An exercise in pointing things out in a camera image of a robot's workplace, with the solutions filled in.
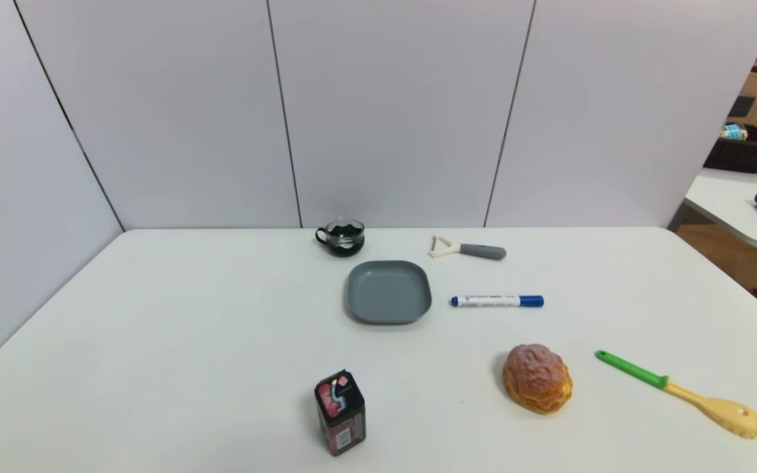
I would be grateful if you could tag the golden brown bread bun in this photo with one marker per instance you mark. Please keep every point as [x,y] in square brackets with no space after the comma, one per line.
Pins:
[536,380]

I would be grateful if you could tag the grey square dish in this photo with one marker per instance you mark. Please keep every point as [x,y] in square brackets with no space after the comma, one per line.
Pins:
[388,292]

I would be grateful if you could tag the glass cup with dark contents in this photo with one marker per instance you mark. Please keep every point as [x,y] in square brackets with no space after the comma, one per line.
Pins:
[342,238]

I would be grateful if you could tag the white marker with blue cap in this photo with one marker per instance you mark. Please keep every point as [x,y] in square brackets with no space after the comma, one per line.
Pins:
[493,301]

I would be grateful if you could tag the small black and red box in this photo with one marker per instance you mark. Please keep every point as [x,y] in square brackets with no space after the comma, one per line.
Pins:
[341,417]

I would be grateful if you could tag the white side table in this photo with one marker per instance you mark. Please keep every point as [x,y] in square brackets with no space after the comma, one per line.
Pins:
[733,200]

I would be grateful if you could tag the blue and white bottle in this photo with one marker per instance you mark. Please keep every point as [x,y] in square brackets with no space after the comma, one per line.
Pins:
[734,132]

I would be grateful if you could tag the dark wicker basket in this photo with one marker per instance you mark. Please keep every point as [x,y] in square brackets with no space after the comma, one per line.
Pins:
[743,154]

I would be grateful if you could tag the dark grey panel by shelf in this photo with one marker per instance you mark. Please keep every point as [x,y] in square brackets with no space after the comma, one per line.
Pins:
[742,106]

